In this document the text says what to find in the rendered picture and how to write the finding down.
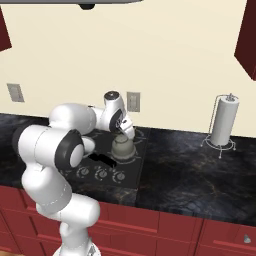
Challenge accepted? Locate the dark red wall cupboard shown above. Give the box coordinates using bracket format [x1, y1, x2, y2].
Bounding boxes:
[233, 0, 256, 82]
[0, 6, 13, 54]

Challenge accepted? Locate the white paper towel roll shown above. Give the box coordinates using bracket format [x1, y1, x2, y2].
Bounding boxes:
[210, 98, 241, 147]

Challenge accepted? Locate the grey range hood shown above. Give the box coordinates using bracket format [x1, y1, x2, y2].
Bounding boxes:
[0, 0, 145, 11]

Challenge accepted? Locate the pale grey kettle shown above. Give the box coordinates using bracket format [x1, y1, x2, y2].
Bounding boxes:
[110, 133, 138, 161]

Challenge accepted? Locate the red cupboard door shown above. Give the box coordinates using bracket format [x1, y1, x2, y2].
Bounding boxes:
[90, 229, 158, 256]
[154, 237, 201, 256]
[0, 208, 67, 256]
[194, 244, 256, 256]

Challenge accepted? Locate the grey wall outlet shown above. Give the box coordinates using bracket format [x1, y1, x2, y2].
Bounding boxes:
[126, 91, 142, 114]
[6, 82, 26, 104]

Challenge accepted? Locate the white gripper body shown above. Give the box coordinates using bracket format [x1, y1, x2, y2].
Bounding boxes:
[116, 117, 137, 141]

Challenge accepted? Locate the wire paper towel holder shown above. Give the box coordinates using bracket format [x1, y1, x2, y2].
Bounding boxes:
[200, 92, 239, 160]

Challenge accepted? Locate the black hob knob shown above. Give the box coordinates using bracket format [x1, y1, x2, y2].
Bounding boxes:
[76, 165, 91, 179]
[93, 167, 109, 181]
[111, 169, 127, 184]

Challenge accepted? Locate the red drawer front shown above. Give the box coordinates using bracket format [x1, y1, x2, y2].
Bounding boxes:
[156, 211, 205, 243]
[198, 218, 256, 252]
[0, 184, 30, 212]
[95, 200, 161, 235]

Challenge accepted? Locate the black hob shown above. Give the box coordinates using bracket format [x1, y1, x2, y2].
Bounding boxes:
[59, 127, 151, 190]

